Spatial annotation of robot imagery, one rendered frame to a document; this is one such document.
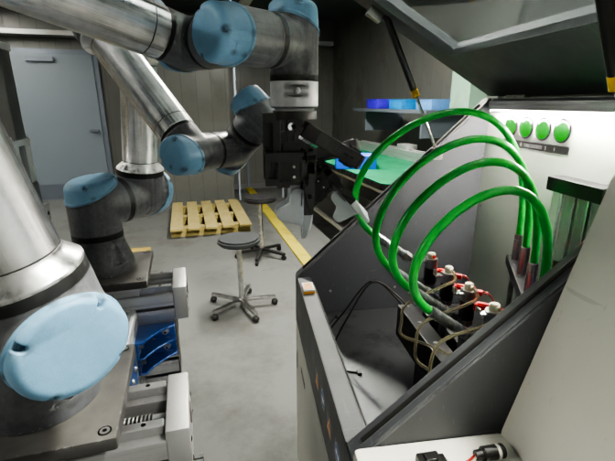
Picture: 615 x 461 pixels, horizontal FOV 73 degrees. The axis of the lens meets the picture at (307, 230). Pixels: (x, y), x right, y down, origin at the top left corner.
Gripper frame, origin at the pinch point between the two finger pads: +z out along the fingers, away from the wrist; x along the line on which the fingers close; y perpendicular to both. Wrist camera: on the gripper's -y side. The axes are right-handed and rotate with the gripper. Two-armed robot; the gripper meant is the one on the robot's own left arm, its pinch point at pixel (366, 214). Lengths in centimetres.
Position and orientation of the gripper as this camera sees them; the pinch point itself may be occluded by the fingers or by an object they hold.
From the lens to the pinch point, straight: 85.6
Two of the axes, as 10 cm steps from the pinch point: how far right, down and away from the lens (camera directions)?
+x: -0.8, 0.8, -9.9
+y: -7.3, 6.7, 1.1
